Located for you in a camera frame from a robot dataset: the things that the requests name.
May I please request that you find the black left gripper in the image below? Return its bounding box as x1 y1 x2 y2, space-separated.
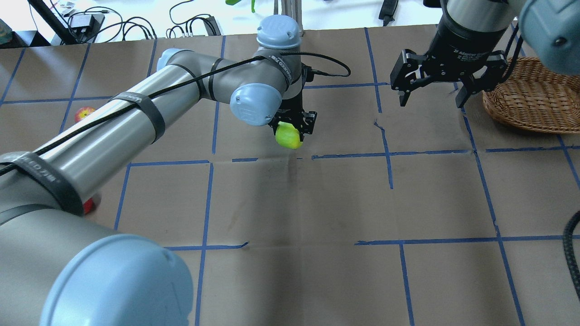
270 91 317 136

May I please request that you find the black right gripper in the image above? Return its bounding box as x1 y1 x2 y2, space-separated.
390 23 507 109

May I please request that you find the green apple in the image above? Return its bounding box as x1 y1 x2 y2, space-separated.
274 121 303 150

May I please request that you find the red yellow apple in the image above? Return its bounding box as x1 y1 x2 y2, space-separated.
74 106 96 123

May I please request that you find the dark red apple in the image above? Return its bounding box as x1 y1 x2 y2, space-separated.
83 197 96 215

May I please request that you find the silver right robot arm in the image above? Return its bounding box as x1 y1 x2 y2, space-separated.
390 0 580 107

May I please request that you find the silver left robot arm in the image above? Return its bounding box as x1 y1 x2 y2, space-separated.
0 14 316 326

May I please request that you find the brown wicker basket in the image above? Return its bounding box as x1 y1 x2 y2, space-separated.
483 57 580 134

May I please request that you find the black power adapter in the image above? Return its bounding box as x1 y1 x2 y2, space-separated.
67 12 105 37

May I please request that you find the black monitor stand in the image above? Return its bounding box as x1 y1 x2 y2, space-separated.
27 0 82 45

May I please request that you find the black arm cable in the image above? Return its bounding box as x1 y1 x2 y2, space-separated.
0 51 351 177

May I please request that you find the aluminium frame post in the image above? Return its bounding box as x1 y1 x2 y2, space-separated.
274 0 303 32

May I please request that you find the black corrugated cable hose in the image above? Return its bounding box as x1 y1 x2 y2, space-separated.
562 211 580 302

